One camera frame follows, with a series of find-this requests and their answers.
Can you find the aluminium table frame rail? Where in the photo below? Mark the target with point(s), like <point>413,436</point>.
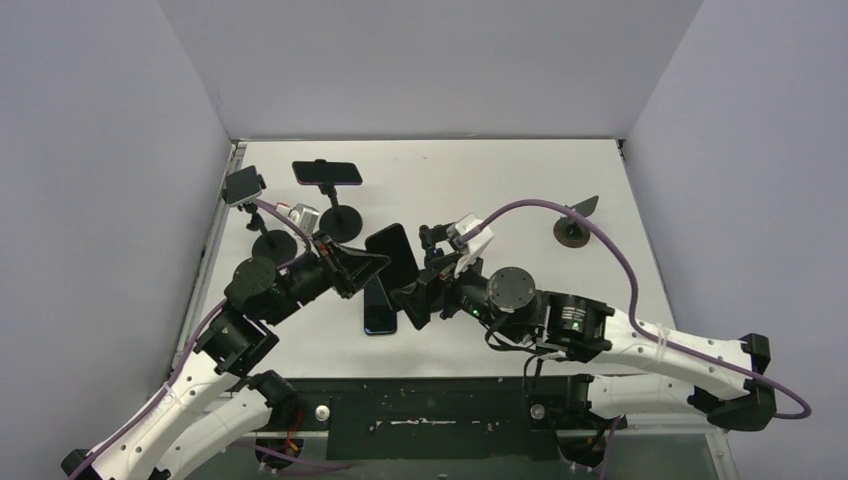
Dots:
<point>208,252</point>

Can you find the black round-base stand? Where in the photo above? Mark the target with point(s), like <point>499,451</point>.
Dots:
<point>275,245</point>
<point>430,237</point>
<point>342,223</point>

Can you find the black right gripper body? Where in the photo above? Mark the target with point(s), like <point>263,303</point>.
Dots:
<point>436,291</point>

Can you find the black smartphone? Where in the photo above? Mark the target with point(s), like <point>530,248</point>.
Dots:
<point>392,241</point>
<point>378,316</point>

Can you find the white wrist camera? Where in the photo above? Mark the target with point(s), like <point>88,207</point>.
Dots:
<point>305,217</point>
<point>469,238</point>

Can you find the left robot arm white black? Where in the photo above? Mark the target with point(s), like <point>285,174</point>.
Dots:
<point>213,397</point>

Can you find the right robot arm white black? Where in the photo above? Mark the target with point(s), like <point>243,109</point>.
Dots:
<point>676,372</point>

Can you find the grey smartphone on left stand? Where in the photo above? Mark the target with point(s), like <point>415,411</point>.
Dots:
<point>242,186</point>

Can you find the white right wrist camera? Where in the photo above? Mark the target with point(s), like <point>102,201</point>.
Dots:
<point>469,238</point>

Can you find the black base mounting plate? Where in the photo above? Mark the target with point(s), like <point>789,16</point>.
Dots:
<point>475,418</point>

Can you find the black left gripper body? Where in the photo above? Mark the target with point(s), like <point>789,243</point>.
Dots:
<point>317,269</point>

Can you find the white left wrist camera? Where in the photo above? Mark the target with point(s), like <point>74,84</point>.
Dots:
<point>305,217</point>

